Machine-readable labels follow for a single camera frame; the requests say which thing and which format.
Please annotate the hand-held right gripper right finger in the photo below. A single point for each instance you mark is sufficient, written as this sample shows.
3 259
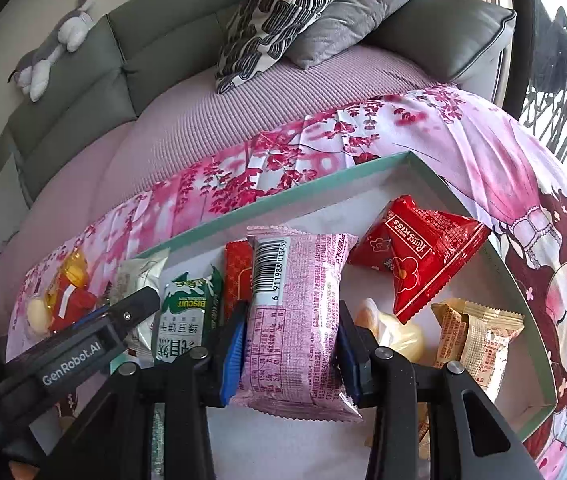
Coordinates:
351 362

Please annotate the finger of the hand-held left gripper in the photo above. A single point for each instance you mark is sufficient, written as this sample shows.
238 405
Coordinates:
136 307

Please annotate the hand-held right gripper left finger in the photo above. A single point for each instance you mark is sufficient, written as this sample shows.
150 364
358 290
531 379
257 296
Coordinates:
231 360

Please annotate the cream white snack packet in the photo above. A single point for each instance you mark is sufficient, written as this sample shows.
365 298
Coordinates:
141 270

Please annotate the round yellow pastry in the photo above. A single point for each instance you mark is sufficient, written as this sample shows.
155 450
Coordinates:
398 332

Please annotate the pink snack packet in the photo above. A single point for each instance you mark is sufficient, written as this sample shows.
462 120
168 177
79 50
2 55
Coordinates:
293 310

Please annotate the red triangular snack packet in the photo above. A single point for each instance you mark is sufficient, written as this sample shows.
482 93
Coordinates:
418 260

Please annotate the orange and cream snack packet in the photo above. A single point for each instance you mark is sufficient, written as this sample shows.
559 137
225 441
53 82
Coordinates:
478 340

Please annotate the white box with teal rim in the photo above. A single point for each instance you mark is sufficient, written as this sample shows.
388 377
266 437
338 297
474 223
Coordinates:
363 200

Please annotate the person's left hand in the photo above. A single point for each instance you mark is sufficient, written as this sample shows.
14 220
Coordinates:
23 472

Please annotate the green and white biscuit packet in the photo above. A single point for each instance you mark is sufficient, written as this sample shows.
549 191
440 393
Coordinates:
183 310

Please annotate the pale round wrapped snack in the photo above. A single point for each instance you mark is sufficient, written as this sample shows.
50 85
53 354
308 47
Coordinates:
37 316

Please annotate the red and yellow snack packet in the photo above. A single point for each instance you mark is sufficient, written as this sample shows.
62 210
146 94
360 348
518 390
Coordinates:
69 290

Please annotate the pink ribbed sofa cover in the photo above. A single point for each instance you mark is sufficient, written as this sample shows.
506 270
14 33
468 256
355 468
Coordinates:
213 110

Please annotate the grey sofa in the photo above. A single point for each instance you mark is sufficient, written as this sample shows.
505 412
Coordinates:
163 45

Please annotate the grey and white plush toy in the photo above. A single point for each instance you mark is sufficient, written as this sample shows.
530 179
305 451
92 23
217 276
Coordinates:
53 55

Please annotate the black and white patterned pillow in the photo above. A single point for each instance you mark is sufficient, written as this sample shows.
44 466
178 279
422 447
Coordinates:
273 20

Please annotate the grey pillow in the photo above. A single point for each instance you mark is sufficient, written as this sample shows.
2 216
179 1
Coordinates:
353 20

